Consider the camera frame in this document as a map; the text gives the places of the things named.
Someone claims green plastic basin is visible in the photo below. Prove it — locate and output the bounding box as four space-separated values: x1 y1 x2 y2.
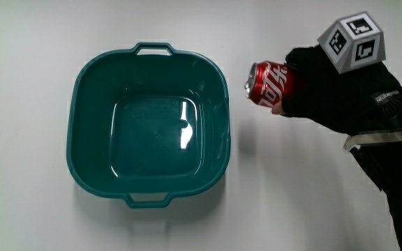
66 42 232 209

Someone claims red cola can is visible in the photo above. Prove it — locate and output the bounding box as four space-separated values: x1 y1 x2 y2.
244 61 305 108

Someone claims white desk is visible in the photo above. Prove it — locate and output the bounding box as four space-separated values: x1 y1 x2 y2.
0 0 402 251

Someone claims person's right hand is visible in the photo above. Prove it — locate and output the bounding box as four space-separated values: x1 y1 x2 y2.
271 11 402 137

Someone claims grey forearm strap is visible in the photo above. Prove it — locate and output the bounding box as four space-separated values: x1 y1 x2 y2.
343 129 402 152

